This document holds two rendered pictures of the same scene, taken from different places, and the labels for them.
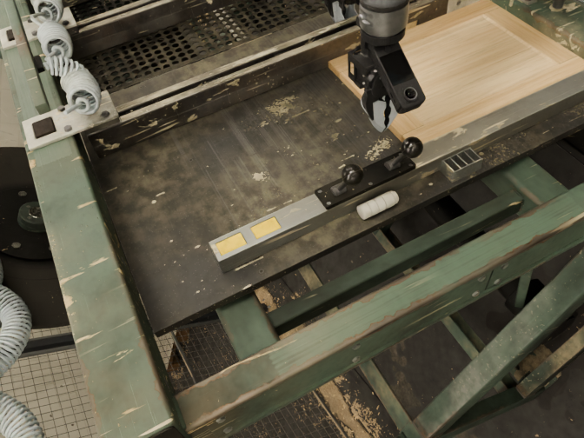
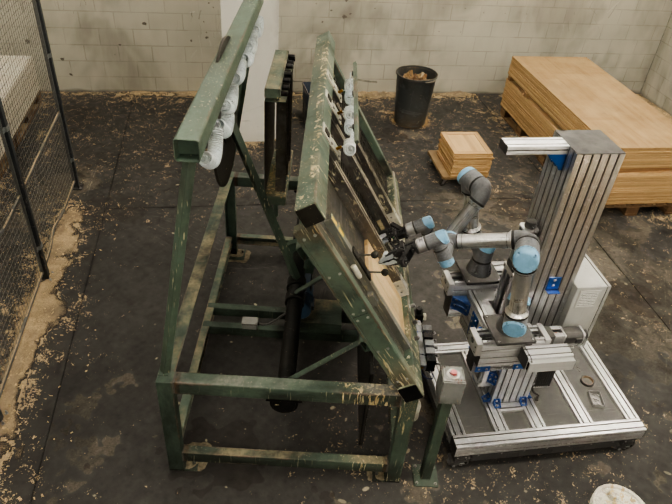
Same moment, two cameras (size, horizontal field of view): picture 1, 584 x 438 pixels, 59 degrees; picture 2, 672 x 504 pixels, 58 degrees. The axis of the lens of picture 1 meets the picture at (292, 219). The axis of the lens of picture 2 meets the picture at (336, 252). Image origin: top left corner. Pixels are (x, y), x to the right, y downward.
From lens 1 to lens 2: 2.23 m
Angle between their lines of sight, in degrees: 37
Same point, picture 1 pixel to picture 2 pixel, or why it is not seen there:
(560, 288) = (315, 384)
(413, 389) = (95, 408)
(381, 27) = (420, 245)
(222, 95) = (348, 198)
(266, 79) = (357, 215)
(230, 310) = not seen: hidden behind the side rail
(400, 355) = (113, 387)
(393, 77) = (407, 255)
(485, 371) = (246, 382)
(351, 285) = not seen: hidden behind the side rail
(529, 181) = not seen: hidden behind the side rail
